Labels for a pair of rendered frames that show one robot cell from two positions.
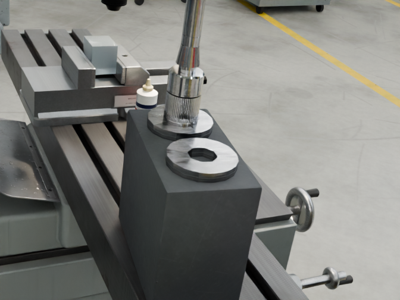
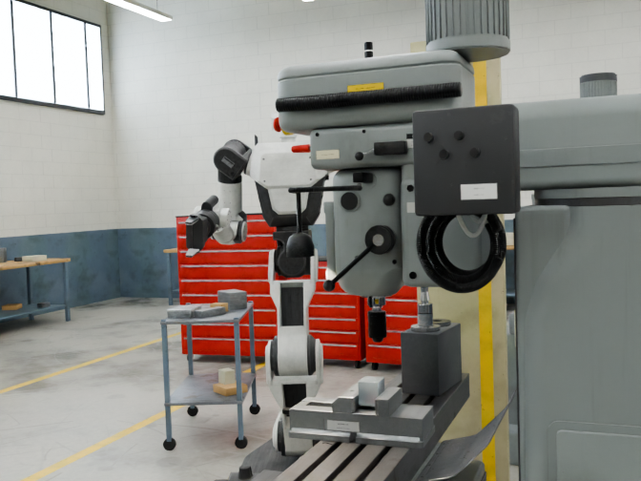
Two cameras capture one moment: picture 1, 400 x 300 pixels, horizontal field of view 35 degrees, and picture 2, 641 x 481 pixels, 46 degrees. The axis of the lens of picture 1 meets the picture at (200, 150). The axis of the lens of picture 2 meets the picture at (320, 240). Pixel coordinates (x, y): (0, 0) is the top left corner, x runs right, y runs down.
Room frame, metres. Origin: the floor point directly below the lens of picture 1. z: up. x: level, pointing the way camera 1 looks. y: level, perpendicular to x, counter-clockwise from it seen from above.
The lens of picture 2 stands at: (2.49, 1.57, 1.55)
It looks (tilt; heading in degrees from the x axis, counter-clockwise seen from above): 3 degrees down; 230
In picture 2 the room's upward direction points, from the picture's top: 2 degrees counter-clockwise
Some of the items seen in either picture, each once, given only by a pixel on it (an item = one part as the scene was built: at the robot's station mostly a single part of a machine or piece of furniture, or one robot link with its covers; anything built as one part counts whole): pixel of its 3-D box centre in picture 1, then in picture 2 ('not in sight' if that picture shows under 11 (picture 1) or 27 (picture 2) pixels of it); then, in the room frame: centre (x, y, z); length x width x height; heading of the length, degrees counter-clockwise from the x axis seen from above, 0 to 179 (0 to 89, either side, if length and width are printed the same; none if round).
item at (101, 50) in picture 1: (99, 55); (371, 390); (1.21, 0.23, 1.07); 0.06 x 0.05 x 0.06; 29
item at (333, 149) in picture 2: not in sight; (387, 148); (1.13, 0.23, 1.68); 0.34 x 0.24 x 0.10; 118
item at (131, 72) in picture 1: (125, 64); (350, 398); (1.24, 0.18, 1.05); 0.12 x 0.06 x 0.04; 29
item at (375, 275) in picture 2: not in sight; (375, 231); (1.15, 0.20, 1.47); 0.21 x 0.19 x 0.32; 28
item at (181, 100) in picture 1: (183, 98); (424, 316); (0.79, 0.03, 1.19); 0.05 x 0.05 x 0.06
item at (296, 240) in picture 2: not in sight; (299, 244); (1.30, 0.07, 1.44); 0.07 x 0.07 x 0.06
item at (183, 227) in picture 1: (182, 200); (431, 354); (0.74, 0.01, 1.06); 0.22 x 0.12 x 0.20; 21
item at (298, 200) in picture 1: (287, 211); not in sight; (1.39, -0.24, 0.66); 0.16 x 0.12 x 0.12; 118
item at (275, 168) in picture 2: not in sight; (291, 179); (0.77, -0.63, 1.63); 0.34 x 0.30 x 0.36; 137
